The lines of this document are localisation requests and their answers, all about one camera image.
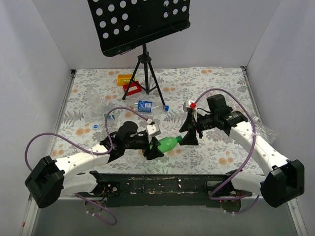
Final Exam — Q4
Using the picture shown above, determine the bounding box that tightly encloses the green plastic bottle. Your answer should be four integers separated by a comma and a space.
157, 136, 182, 153

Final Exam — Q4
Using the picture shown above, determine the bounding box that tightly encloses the clear bottle lemon label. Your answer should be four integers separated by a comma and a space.
102, 100, 118, 127

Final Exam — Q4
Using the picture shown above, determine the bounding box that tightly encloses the clear bottle white cap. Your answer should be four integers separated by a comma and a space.
85, 85, 102, 115

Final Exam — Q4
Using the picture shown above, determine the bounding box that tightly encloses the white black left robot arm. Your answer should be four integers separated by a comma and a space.
25, 119, 163, 208

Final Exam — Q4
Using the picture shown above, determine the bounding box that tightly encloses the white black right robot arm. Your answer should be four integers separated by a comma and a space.
180, 94, 305, 207

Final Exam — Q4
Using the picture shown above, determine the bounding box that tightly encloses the clear bottle blue label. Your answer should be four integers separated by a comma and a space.
128, 100, 169, 114

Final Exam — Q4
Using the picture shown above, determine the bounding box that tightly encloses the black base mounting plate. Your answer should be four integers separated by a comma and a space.
76, 171, 253, 207

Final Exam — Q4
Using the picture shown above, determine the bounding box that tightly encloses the red plastic box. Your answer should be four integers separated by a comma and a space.
123, 82, 142, 96

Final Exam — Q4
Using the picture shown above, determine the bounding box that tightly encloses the floral patterned table mat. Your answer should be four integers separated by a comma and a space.
52, 68, 261, 174

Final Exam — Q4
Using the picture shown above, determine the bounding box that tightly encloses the yellow plastic box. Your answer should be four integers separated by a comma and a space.
117, 74, 132, 86

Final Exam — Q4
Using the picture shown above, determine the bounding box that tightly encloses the black perforated music stand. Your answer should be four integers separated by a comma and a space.
88, 0, 190, 94

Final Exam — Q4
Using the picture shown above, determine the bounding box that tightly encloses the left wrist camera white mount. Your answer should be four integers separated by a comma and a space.
146, 118, 161, 143

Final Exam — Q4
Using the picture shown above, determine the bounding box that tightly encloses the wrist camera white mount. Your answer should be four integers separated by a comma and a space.
183, 100, 197, 119
146, 118, 161, 143

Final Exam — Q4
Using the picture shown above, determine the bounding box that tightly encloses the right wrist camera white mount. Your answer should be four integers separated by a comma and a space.
183, 100, 197, 119

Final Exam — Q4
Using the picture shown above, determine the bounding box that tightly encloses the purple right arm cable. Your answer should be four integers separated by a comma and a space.
194, 88, 261, 214

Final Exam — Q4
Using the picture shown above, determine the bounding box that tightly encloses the aluminium frame rail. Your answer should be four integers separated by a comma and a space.
19, 66, 308, 236

